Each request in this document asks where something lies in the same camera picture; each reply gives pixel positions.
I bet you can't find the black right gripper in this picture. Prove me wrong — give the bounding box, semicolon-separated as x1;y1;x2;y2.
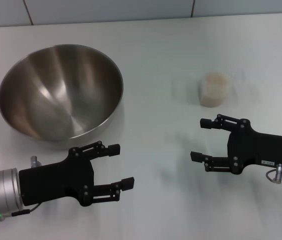
190;114;282;176

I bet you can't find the stainless steel mixing bowl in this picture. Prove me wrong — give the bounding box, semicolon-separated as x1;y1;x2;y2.
0;44;125;150

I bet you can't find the right gripper connector cable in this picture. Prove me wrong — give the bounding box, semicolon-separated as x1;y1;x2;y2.
267;163;282;185

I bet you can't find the white rice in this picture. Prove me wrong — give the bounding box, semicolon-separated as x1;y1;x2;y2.
200;72;231;108

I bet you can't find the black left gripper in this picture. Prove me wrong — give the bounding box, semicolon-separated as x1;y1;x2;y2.
18;141;135;207

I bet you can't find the gripper connector cable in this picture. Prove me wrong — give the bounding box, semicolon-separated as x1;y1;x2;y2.
0;155;43;222
267;163;282;185

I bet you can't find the left gripper connector cable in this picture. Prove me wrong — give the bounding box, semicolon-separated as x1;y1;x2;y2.
0;155;43;222

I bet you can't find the clear plastic measuring cup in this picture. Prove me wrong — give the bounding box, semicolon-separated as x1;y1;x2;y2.
197;70;246;109

